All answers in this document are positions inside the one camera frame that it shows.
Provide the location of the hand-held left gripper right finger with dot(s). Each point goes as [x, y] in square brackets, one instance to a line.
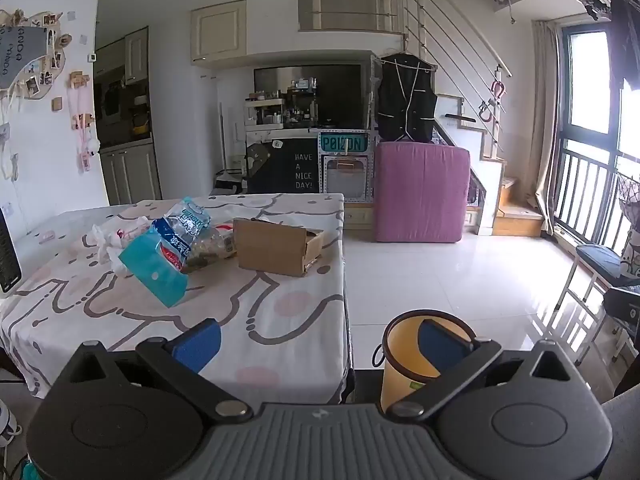
[442, 346]

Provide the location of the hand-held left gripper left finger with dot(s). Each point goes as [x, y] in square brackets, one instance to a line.
[197, 346]

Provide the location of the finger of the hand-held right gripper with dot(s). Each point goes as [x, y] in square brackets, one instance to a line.
[622, 307]

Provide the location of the yellow trash bin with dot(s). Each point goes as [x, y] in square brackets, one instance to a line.
[400, 355]

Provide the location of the teal tissue packet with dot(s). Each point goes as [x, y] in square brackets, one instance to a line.
[150, 270]

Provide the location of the clear plastic wrapper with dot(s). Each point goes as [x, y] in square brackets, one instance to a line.
[215, 247]

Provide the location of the white tissue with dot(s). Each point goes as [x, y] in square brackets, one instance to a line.
[102, 240]
[120, 262]

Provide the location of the clear plastic bottle blue label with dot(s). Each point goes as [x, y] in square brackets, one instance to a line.
[187, 225]

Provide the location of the brown cardboard box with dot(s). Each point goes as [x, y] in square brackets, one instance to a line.
[270, 247]

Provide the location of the white red printed wrapper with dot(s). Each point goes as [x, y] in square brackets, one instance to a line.
[132, 232]

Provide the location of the printed cartoon blanket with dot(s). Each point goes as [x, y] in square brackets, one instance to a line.
[200, 305]

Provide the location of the printed tote bag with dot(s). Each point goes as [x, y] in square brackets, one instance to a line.
[632, 255]

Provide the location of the white chair blue cushion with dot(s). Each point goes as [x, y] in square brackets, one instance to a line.
[597, 257]

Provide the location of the mesh basket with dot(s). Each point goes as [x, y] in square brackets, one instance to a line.
[630, 195]

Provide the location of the black window railing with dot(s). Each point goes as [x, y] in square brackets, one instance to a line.
[590, 185]

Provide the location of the wooden stairs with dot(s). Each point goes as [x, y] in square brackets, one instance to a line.
[515, 215]

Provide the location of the low wooden drawer cabinet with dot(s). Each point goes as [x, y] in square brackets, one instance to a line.
[357, 215]

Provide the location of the pink folded mattress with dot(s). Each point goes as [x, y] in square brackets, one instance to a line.
[422, 190]

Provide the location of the kitchen cabinets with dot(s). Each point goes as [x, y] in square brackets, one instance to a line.
[130, 170]

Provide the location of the black chalkboard sign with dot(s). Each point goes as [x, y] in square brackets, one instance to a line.
[290, 170]

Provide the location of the white toy cabinet teal sign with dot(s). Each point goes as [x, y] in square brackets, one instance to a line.
[345, 170]

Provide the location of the white shoe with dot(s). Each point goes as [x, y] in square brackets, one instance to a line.
[7, 425]

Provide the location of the black screen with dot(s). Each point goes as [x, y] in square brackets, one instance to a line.
[7, 255]

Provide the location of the beige curtain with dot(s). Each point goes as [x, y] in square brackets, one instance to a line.
[542, 110]

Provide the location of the white shelf rack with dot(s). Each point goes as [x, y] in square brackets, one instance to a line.
[262, 112]

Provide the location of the pink hooks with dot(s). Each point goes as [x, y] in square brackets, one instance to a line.
[492, 97]

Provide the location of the black vest white trim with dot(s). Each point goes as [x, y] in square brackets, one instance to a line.
[405, 95]

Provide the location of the black coffee machine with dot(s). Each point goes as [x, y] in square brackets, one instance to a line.
[302, 105]

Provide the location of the hanging dark clothes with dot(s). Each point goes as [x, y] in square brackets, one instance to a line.
[622, 35]

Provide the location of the metal stair railing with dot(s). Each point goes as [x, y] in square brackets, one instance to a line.
[465, 35]

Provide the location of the pink wall ornaments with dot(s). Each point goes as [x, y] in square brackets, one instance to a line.
[85, 125]

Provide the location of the cream wall cabinet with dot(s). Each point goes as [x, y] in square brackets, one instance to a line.
[220, 30]

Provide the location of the wall photo collage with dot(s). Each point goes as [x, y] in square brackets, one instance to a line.
[30, 55]

